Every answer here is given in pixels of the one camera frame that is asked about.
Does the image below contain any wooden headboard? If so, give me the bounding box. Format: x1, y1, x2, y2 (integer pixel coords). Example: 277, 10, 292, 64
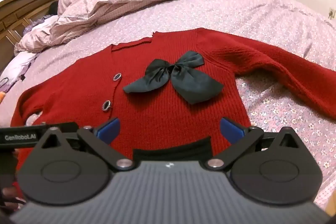
0, 0, 63, 69

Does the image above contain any pink floral bed sheet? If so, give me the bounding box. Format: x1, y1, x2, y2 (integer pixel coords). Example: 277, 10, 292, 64
0, 0, 336, 216

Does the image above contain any black satin bow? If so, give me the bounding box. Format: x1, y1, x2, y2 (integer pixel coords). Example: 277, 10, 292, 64
123, 50, 224, 105

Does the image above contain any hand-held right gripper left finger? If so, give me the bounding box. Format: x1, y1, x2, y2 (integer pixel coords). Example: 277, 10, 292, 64
34, 118, 133, 170

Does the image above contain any black cord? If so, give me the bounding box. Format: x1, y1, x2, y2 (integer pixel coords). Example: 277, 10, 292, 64
0, 77, 16, 93

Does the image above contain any purple ruffled cloth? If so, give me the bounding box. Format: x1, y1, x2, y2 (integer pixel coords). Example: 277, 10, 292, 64
22, 17, 53, 35

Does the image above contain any lavender pillow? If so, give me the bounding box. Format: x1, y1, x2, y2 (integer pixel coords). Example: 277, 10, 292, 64
0, 52, 40, 94

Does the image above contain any red knit cardigan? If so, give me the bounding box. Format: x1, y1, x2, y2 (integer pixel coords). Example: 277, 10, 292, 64
10, 28, 336, 174

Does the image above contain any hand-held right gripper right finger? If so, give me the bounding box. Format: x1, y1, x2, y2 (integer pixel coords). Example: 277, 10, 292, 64
206, 117, 307, 170

